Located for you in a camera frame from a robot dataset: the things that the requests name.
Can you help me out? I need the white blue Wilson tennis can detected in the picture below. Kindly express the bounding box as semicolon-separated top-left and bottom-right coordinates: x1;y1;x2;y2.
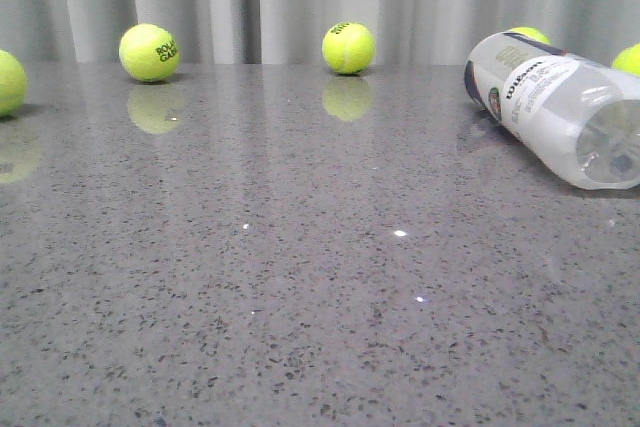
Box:
464;31;639;190

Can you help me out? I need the centre yellow tennis ball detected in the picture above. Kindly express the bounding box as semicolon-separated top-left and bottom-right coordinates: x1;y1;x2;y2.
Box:
322;22;376;74

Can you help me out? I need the yellow Roland Garros tennis ball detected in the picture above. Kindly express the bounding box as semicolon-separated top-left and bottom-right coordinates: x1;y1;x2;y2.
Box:
119;23;180;82

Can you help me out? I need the yellow Wilson tennis ball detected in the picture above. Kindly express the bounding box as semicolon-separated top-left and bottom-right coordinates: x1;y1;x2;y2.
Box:
510;26;550;44

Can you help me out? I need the far left yellow tennis ball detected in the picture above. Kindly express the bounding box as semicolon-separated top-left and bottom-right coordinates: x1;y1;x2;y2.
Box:
0;50;28;117

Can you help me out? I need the far right yellow tennis ball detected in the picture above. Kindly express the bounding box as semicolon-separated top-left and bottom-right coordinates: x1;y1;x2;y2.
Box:
611;43;640;76

